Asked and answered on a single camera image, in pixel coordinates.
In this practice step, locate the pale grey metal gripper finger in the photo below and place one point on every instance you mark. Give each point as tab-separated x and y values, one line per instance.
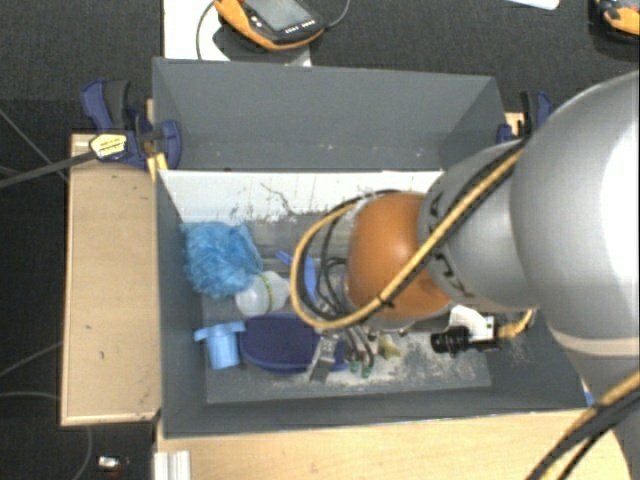
325	355

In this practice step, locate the black cylinder on white bracket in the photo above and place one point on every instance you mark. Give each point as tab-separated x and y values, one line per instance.
457	342

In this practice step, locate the dark blue bowl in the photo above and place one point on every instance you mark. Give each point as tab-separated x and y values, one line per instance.
280	343

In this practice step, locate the white plastic bottle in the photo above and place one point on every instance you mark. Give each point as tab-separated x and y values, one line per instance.
260	295

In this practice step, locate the pale wood board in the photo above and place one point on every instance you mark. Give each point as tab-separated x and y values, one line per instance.
112	293

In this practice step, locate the pale yellow small object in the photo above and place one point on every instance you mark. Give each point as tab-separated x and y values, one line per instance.
388	347

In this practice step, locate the blue plastic scoop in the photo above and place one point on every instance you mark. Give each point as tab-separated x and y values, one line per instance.
309	273

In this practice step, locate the grey metal bin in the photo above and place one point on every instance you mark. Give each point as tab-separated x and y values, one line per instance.
300	118

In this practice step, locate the light blue plastic cup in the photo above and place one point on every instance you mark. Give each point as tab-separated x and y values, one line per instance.
222	348

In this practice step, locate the blue crumpled plastic bag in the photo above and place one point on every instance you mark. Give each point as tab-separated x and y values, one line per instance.
220	258

